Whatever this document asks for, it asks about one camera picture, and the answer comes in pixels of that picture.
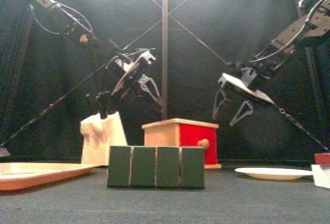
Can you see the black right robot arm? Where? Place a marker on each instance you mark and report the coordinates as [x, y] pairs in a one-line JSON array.
[[301, 30]]

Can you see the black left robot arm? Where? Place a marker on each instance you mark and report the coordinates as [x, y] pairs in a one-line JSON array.
[[93, 42]]

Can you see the wooden drawer box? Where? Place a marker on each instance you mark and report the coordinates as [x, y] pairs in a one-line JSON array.
[[162, 134]]

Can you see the red drawer with wooden knob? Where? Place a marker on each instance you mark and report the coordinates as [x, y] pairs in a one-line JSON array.
[[193, 142]]

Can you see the white knife block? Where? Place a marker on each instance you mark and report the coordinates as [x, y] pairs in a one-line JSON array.
[[103, 141]]

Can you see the white plate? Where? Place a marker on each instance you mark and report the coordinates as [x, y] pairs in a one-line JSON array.
[[273, 172]]

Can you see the green wooden block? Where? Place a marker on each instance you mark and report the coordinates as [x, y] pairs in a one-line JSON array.
[[193, 168], [167, 167], [143, 167], [118, 166]]

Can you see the red block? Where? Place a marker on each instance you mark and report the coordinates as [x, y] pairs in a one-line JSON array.
[[322, 158]]

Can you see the small red and white cup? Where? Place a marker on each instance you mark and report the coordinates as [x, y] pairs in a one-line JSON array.
[[322, 176]]

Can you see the beige plastic tray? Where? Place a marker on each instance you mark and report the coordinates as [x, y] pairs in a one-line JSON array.
[[34, 173]]

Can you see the grey vertical frame pole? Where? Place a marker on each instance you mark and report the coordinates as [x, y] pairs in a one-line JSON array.
[[165, 41]]

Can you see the dark frame post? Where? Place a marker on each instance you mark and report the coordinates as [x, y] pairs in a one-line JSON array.
[[312, 79]]

